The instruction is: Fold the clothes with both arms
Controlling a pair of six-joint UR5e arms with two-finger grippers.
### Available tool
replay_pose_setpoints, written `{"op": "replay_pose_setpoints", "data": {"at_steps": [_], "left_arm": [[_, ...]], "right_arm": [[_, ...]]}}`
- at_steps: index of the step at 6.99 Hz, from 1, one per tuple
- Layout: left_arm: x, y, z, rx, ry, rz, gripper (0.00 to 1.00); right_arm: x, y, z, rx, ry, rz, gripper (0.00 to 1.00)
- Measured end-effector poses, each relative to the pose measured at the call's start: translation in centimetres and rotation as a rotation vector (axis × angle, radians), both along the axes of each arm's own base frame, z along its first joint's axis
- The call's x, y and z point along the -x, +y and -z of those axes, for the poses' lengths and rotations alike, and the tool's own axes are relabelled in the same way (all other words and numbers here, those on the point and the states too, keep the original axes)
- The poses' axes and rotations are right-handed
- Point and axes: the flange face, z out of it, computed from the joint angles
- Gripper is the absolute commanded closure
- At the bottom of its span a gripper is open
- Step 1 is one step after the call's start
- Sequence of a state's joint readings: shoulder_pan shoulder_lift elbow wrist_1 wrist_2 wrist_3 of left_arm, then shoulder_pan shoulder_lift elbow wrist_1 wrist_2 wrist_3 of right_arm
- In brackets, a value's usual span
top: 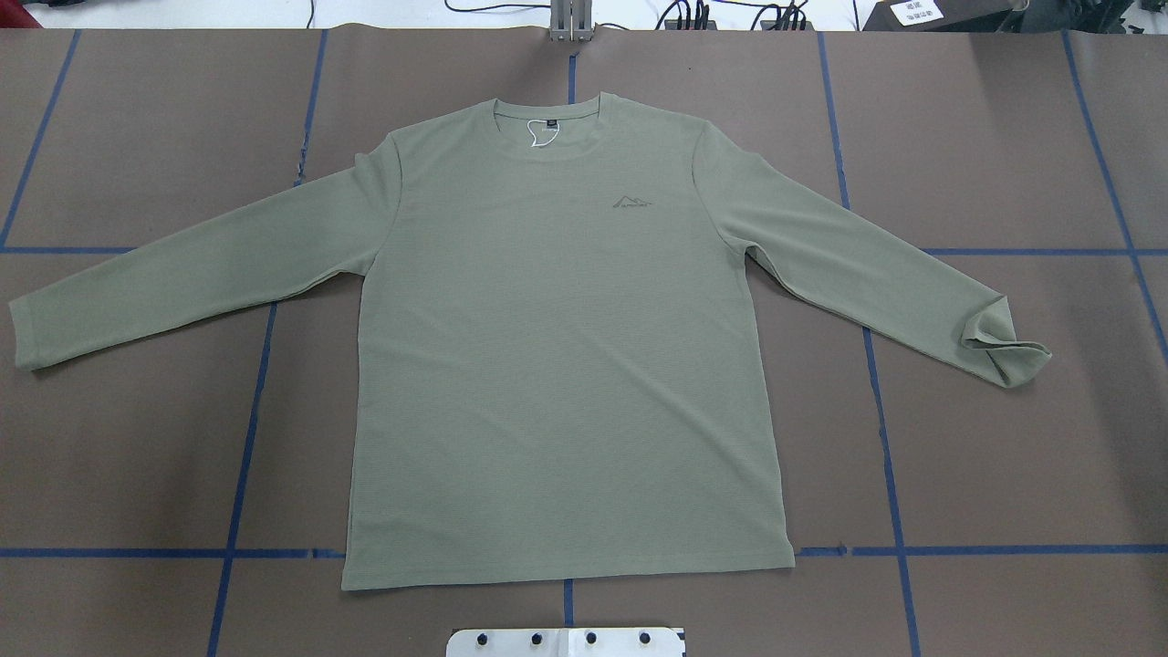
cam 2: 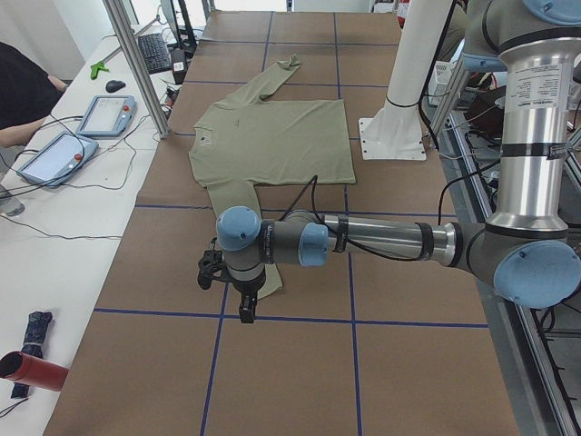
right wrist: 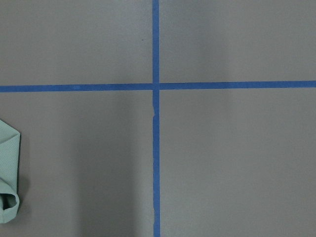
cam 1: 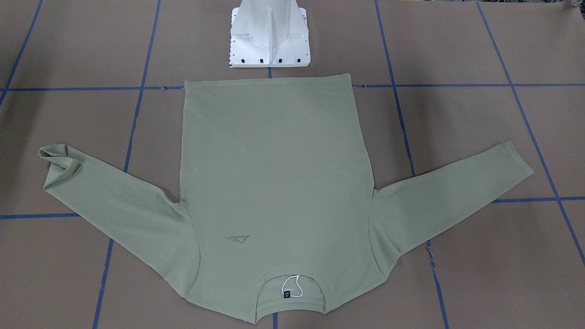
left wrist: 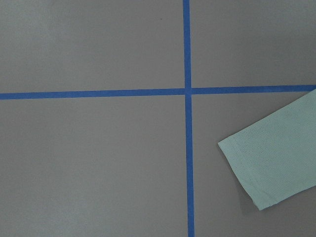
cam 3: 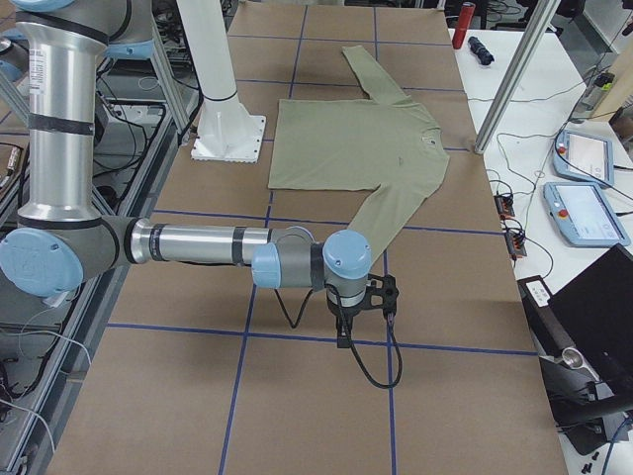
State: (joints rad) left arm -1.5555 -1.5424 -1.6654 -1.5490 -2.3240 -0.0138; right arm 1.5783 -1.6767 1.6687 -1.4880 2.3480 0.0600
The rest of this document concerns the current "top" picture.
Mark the olive green long-sleeve shirt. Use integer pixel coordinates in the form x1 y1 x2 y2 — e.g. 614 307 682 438
9 94 1052 592

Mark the grey aluminium frame post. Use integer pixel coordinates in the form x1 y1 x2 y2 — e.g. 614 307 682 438
547 0 595 43

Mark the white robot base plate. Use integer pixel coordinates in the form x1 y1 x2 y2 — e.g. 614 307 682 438
445 627 687 656

